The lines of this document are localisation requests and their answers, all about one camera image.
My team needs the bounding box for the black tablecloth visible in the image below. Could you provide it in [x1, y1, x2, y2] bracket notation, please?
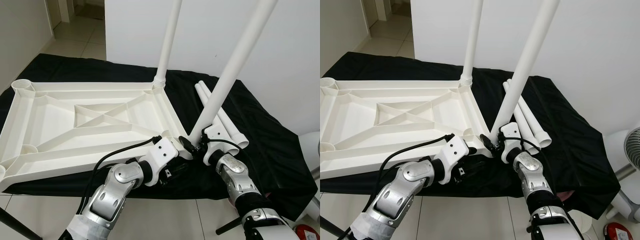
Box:
[320, 50, 621, 221]
[0, 52, 319, 221]

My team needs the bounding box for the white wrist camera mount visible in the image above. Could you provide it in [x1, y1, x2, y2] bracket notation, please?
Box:
[139, 137, 181, 187]
[435, 134, 471, 183]
[202, 124, 237, 152]
[499, 121, 526, 163]

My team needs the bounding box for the red round appliance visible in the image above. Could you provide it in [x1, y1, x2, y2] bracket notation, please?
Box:
[602, 222, 633, 240]
[294, 224, 321, 240]

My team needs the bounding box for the black stand leg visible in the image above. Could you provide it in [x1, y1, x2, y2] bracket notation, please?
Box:
[320, 215, 351, 240]
[0, 206, 43, 240]

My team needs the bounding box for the dark grey table leg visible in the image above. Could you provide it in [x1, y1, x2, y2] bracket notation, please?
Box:
[215, 216, 247, 236]

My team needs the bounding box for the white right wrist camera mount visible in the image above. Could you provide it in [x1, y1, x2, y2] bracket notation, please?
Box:
[202, 124, 237, 152]
[499, 121, 526, 163]

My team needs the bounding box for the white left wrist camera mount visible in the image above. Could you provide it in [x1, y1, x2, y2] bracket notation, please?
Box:
[139, 137, 181, 187]
[435, 134, 471, 183]

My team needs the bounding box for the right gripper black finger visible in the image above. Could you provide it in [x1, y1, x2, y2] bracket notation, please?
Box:
[178, 135, 201, 155]
[479, 133, 501, 151]

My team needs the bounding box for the white plastic table top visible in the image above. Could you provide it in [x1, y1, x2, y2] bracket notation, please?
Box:
[0, 79, 193, 193]
[320, 76, 496, 181]

